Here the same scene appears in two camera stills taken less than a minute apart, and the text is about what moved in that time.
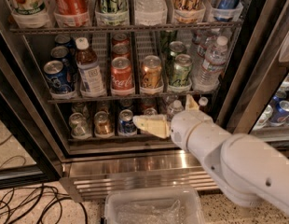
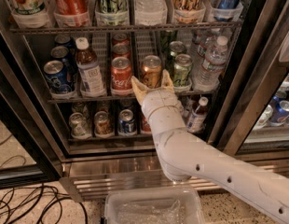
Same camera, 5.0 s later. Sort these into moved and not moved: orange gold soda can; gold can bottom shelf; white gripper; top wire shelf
Moved: white gripper
Not moved: top wire shelf; orange gold soda can; gold can bottom shelf
